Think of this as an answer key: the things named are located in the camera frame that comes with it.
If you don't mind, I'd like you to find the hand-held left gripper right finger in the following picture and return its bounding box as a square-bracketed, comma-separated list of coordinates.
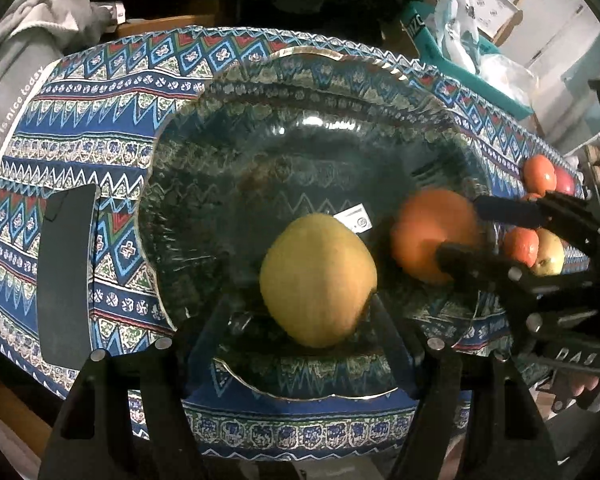
[370, 294, 561, 480]

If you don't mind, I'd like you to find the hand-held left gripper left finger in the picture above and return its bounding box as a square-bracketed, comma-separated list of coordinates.
[37, 299, 241, 480]

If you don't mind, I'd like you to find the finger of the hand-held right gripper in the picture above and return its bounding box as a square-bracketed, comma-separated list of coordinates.
[472, 190, 600, 256]
[436, 241, 595, 312]

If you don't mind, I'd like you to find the yellow red apple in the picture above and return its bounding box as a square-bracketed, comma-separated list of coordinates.
[531, 227, 566, 277]

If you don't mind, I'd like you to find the yellow lemon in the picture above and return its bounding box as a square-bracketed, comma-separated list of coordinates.
[259, 212, 379, 349]

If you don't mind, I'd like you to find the scalloped glass bowl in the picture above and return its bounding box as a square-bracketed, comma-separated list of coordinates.
[136, 46, 503, 402]

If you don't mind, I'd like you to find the person's right hand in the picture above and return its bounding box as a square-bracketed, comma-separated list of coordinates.
[568, 373, 600, 399]

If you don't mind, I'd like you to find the shoe rack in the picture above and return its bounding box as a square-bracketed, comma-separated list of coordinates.
[577, 142, 600, 193]

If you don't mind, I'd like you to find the clear plastic bag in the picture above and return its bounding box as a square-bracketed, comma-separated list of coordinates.
[479, 54, 538, 111]

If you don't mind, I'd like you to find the black phone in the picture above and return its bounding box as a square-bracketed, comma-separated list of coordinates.
[36, 184, 100, 370]

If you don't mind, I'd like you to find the teal plastic bin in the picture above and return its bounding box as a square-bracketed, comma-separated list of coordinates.
[399, 0, 537, 122]

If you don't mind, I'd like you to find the white plastic bag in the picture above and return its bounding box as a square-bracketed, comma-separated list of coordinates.
[424, 0, 487, 72]

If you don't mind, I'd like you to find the blue patterned tablecloth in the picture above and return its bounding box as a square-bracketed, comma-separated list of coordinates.
[0, 25, 596, 461]

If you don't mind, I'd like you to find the grey hoodie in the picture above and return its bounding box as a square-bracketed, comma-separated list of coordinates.
[0, 0, 127, 221]

